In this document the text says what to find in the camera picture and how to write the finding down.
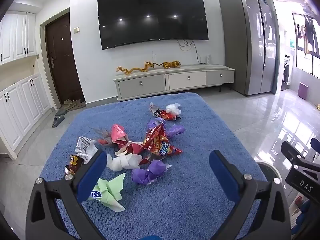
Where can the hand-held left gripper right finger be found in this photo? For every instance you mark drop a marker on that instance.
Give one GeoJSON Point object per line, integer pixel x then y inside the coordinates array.
{"type": "Point", "coordinates": [222, 180]}

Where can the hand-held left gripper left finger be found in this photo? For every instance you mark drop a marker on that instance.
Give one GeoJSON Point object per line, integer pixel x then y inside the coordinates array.
{"type": "Point", "coordinates": [90, 177]}

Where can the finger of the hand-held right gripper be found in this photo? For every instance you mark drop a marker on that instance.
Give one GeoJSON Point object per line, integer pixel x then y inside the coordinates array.
{"type": "Point", "coordinates": [315, 146]}
{"type": "Point", "coordinates": [295, 158]}

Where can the dark brown snack packet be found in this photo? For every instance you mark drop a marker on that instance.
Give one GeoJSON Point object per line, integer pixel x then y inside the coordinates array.
{"type": "Point", "coordinates": [73, 163]}

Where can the green paper packet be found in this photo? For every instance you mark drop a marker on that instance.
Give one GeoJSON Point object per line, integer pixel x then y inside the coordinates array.
{"type": "Point", "coordinates": [110, 192]}

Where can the white round bin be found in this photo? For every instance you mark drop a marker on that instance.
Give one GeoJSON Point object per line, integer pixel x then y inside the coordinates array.
{"type": "Point", "coordinates": [267, 172]}

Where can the white printed paper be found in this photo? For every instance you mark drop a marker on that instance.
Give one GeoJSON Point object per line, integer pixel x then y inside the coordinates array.
{"type": "Point", "coordinates": [85, 146]}

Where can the white tissue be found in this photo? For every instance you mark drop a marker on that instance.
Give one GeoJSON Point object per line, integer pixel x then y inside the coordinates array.
{"type": "Point", "coordinates": [120, 163]}

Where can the pink and white wrapper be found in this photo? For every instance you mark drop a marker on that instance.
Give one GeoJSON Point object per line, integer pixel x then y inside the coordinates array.
{"type": "Point", "coordinates": [133, 148]}

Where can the purple wrapper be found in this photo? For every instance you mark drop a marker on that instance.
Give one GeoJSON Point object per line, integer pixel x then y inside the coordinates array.
{"type": "Point", "coordinates": [147, 173]}

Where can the purple plastic bag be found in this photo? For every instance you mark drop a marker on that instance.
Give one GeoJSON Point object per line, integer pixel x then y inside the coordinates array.
{"type": "Point", "coordinates": [175, 130]}

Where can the large red snack bag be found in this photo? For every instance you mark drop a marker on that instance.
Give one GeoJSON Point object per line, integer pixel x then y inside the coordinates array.
{"type": "Point", "coordinates": [157, 142]}

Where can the blue fluffy blanket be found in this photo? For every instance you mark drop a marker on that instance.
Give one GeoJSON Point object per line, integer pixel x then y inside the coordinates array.
{"type": "Point", "coordinates": [190, 200]}

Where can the brown feathery wrapper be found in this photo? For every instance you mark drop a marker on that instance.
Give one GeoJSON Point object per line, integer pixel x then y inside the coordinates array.
{"type": "Point", "coordinates": [105, 140]}

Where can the grey slipper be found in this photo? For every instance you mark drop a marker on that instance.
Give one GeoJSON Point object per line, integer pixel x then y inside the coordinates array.
{"type": "Point", "coordinates": [60, 112]}
{"type": "Point", "coordinates": [58, 122]}

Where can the brown shoes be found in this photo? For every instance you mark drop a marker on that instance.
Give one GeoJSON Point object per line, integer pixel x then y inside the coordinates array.
{"type": "Point", "coordinates": [72, 104]}

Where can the white washing machine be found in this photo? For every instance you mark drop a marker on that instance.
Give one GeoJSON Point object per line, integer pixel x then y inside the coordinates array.
{"type": "Point", "coordinates": [285, 72]}

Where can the balcony window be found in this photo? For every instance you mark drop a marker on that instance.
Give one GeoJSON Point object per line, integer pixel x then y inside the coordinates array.
{"type": "Point", "coordinates": [303, 62]}

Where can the white plastic bag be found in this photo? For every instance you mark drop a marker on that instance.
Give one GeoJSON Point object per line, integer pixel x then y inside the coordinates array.
{"type": "Point", "coordinates": [172, 108]}

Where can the small red snack wrapper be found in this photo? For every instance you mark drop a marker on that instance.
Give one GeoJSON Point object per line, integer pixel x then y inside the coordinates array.
{"type": "Point", "coordinates": [162, 115]}

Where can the grey and white television stand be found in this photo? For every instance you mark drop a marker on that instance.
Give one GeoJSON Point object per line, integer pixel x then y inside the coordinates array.
{"type": "Point", "coordinates": [175, 80]}

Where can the hanging clothes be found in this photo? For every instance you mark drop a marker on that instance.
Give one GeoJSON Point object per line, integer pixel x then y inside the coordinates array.
{"type": "Point", "coordinates": [308, 35]}

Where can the golden dragon figurine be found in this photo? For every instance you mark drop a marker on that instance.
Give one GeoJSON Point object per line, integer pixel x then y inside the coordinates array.
{"type": "Point", "coordinates": [135, 69]}

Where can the dark brown entrance door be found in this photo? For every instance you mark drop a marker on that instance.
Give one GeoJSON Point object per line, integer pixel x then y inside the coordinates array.
{"type": "Point", "coordinates": [63, 60]}

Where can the grey double-door refrigerator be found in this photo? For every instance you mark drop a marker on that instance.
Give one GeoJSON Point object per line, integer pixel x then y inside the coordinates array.
{"type": "Point", "coordinates": [247, 45]}

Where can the golden tiger figurine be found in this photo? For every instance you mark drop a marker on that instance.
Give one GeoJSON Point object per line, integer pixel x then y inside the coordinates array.
{"type": "Point", "coordinates": [171, 64]}

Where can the green wall sticker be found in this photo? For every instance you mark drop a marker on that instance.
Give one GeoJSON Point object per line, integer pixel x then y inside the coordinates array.
{"type": "Point", "coordinates": [292, 43]}

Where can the white wall cabinets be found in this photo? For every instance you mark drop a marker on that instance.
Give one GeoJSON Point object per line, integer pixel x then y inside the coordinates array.
{"type": "Point", "coordinates": [17, 36]}

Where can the black wall television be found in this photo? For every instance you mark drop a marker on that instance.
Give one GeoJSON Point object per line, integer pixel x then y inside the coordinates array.
{"type": "Point", "coordinates": [152, 20]}

